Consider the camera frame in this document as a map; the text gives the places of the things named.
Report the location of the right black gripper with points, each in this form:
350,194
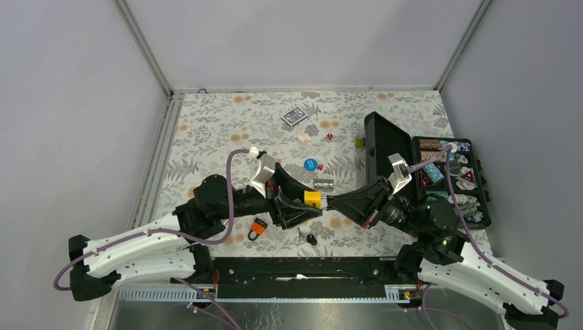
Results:
363,205

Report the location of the orange padlock with key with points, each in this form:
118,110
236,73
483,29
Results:
256,229

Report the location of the translucent small cube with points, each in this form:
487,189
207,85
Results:
303,139

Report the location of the patterned poker chip roll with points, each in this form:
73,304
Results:
324,184

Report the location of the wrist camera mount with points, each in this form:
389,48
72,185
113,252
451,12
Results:
400,177
261,170

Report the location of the yellow padlock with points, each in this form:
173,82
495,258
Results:
315,199

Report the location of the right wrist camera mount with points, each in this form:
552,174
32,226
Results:
400,177

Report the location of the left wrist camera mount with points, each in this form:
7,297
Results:
261,170

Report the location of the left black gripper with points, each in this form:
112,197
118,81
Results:
283,214

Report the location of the black poker chip case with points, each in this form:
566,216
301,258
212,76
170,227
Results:
461,167

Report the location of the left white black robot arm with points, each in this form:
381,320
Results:
175,245

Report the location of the blue round poker chip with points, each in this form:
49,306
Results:
310,164

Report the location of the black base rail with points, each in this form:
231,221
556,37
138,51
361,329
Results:
301,278

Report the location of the floral tablecloth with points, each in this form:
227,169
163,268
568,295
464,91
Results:
212,125

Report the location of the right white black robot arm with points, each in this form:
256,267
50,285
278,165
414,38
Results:
445,256

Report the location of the black headed key bunch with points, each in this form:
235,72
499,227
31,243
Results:
307,237

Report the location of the blue playing card deck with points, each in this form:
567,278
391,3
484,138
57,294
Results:
294,116

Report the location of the yellow green small die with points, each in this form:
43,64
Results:
359,142

